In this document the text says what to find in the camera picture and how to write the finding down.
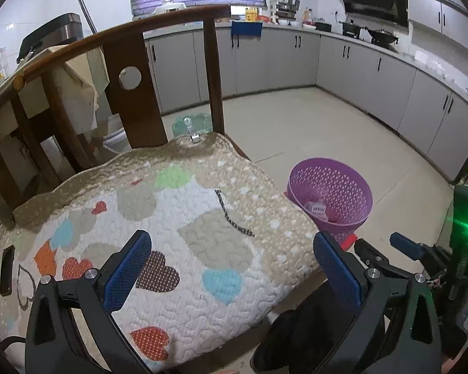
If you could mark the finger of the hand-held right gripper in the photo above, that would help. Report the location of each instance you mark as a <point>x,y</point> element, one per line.
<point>374,255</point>
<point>405,245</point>

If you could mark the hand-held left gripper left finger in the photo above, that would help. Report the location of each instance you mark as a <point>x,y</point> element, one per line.
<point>126,272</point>

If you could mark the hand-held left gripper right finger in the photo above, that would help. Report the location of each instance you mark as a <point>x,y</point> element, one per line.
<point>335,272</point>

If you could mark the purple plastic basket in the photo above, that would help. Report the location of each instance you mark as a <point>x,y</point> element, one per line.
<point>358,202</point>

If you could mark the grey medicine box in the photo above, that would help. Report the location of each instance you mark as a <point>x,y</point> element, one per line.
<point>316,208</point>

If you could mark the dark rounded object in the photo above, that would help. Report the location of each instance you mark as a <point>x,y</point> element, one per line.
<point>296,343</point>

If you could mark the quilted heart print blanket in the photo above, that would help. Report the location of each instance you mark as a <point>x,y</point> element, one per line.
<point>202,202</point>

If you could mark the black rectangular device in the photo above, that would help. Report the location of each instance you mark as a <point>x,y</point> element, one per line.
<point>6,270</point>

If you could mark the green clear plastic bag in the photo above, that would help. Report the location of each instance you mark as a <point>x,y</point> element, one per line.
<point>179,124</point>

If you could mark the brown wooden chair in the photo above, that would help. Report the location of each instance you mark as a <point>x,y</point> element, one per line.
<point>136,109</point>

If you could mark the black wok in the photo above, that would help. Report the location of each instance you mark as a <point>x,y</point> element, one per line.
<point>382,38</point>

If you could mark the beige cardboard box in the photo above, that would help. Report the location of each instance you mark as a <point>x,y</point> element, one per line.
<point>78,81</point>

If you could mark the black cooking pot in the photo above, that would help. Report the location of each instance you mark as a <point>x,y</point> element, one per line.
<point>351,30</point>

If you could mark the grey kitchen base cabinets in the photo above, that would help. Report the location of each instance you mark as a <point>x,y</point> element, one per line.
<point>280,58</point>

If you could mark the black range hood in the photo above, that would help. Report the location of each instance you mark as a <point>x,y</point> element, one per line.
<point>374,0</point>

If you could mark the stainless steel bin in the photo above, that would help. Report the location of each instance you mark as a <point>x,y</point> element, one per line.
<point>50,33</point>

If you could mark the blue hanging towel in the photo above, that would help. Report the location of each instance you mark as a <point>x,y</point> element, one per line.
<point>245,30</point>

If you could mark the metal dish rack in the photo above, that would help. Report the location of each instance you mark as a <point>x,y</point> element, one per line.
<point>284,7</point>

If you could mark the yellow container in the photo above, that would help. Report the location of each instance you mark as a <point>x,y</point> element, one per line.
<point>250,14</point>

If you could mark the grey kitchen wall cabinets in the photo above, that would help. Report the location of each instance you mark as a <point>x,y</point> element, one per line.
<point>440,15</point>

